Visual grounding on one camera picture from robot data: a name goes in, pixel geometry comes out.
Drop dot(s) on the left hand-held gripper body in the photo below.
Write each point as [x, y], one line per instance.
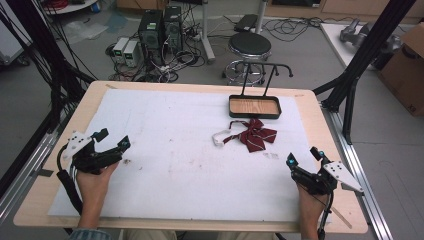
[90, 159]

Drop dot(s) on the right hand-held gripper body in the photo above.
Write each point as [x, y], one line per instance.
[320, 181]

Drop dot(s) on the person's right hand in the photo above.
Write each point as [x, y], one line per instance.
[309, 206]

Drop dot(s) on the person's left hand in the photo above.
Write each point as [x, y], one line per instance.
[95, 186]

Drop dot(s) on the thin wooden strip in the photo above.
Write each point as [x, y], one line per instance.
[340, 217]

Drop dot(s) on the white foam mat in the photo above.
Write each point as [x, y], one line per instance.
[166, 133]

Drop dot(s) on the dark red striped bow tie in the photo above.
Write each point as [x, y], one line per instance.
[255, 136]

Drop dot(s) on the black tape piece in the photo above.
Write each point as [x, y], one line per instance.
[45, 172]

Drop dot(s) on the black rack with wooden tray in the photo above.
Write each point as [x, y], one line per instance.
[255, 106]

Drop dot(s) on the grey power supply unit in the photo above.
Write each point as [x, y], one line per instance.
[120, 48]
[131, 53]

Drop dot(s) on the clear plastic sheet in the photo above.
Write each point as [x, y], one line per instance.
[85, 30]

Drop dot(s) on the black computer tower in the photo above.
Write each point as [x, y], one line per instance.
[173, 28]
[150, 33]

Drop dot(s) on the brown cardboard box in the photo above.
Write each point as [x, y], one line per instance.
[405, 73]

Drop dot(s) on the black round stool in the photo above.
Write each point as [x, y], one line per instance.
[250, 43]

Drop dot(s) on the grey machine part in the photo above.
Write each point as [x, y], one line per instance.
[353, 33]

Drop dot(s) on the round white table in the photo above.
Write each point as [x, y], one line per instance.
[71, 6]

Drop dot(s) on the grey metal desk leg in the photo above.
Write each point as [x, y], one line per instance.
[261, 15]
[206, 30]

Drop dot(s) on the black flat device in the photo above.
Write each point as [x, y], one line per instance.
[246, 22]

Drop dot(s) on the aluminium rail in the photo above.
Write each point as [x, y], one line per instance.
[356, 166]
[23, 180]

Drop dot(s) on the black metal frame stand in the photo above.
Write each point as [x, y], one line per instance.
[36, 36]
[366, 46]

